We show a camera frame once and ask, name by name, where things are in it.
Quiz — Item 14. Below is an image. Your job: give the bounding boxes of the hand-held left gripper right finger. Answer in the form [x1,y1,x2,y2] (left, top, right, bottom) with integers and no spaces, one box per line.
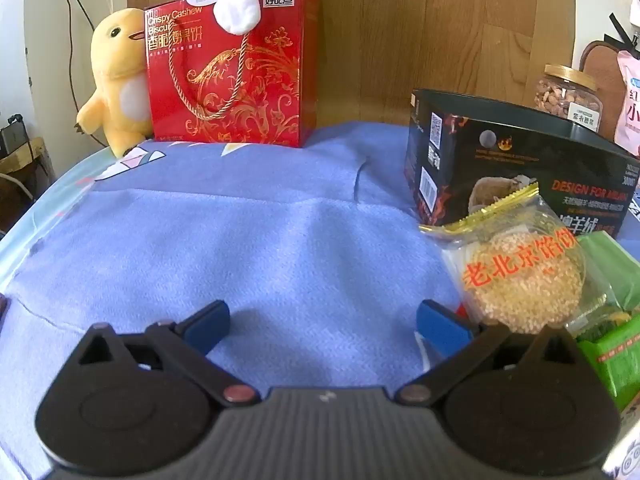
[395,299,583,406]

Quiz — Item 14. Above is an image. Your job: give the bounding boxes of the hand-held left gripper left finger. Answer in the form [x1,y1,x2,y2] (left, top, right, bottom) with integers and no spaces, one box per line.
[75,300,261,406]

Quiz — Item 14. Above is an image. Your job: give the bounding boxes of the sesame cake packet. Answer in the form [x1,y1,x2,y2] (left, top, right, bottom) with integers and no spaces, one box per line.
[419,182,608,336]

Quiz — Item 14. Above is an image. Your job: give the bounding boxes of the black cardboard box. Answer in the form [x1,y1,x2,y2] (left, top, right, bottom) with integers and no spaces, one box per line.
[404,89,640,241]

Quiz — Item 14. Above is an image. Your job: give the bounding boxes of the bright green snack packet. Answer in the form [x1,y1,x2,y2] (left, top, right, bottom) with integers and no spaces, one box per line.
[575,310,640,411]

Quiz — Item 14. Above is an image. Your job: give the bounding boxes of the light green snack packet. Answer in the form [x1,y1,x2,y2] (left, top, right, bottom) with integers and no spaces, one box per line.
[575,232,640,321]

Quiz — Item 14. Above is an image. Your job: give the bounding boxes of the blue blanket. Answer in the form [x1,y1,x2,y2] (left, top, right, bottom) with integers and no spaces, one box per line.
[0,120,640,480]

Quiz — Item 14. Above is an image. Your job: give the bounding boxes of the white printed packet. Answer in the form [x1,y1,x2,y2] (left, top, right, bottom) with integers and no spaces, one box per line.
[602,405,640,480]

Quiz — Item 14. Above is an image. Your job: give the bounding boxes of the red gift box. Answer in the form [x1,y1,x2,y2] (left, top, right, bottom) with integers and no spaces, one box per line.
[144,0,321,148]

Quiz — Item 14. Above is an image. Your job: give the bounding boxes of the wooden stool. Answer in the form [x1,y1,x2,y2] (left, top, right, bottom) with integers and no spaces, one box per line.
[0,135,56,231]

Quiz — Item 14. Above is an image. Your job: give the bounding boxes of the clear nut jar gold lid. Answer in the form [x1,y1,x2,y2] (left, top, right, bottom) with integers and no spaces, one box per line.
[532,64,603,133]

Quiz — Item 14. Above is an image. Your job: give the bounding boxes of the yellow plush duck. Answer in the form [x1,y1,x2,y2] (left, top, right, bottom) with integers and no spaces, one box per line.
[75,7,156,158]

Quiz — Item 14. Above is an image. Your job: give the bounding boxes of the dark device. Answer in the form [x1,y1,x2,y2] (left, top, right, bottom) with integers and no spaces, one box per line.
[0,114,31,161]

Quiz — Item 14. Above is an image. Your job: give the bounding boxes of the pink snack bag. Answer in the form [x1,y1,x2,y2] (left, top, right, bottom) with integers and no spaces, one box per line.
[614,50,640,156]

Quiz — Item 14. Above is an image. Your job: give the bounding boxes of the wooden headboard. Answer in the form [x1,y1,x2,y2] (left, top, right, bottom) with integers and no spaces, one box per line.
[125,0,576,126]

